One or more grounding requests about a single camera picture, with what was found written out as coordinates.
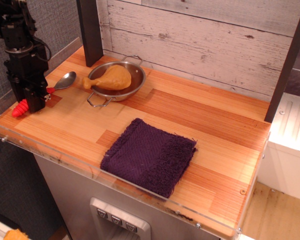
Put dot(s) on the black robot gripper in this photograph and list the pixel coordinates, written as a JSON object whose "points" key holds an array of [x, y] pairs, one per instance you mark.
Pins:
{"points": [[25, 72]]}

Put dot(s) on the red handled metal spoon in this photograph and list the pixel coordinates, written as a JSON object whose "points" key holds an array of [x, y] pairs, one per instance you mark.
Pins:
{"points": [[66, 81]]}

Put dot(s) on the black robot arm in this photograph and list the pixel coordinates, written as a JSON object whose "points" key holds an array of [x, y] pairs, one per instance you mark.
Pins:
{"points": [[17, 29]]}

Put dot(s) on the clear acrylic table guard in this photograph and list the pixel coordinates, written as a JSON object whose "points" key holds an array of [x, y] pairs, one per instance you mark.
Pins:
{"points": [[212, 194]]}

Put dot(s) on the toy chicken drumstick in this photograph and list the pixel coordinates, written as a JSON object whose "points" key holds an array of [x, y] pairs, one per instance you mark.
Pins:
{"points": [[116, 77]]}

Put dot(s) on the grey toy fridge cabinet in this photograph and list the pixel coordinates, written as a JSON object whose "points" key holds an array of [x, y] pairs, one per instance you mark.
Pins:
{"points": [[72, 192]]}

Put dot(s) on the orange plush object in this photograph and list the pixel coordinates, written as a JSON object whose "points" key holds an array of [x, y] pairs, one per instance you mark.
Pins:
{"points": [[15, 234]]}

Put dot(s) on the purple folded towel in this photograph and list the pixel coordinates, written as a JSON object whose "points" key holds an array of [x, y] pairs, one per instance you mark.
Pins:
{"points": [[149, 157]]}

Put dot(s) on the silver dispenser button panel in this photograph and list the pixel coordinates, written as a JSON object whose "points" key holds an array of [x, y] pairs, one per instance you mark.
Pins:
{"points": [[113, 223]]}

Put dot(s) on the white toy sink counter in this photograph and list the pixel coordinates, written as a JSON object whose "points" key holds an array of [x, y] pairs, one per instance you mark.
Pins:
{"points": [[280, 168]]}

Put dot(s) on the steel bowl with handles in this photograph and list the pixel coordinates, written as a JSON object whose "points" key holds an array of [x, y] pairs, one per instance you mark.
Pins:
{"points": [[101, 97]]}

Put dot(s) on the dark left wooden post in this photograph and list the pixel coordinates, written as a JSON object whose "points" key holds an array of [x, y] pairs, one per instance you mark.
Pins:
{"points": [[90, 30]]}

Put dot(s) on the dark wooden post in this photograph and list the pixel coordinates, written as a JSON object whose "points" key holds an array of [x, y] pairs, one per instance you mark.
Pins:
{"points": [[90, 30], [284, 75]]}

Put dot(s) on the dark right wooden post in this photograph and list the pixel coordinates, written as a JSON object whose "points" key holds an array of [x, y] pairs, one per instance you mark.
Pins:
{"points": [[284, 75]]}

